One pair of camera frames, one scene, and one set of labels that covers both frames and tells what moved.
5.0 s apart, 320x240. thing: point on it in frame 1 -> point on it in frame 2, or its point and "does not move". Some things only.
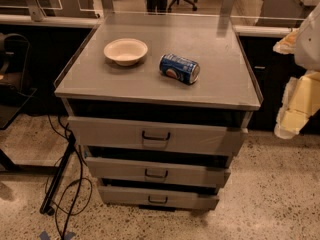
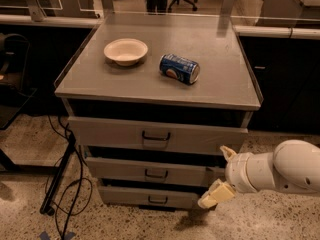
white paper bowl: (125, 51) does not move
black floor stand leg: (68, 151) does not move
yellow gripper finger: (301, 101) -> (218, 192)
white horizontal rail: (81, 21) does not move
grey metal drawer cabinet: (158, 104) does not move
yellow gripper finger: (287, 43) -> (229, 153)
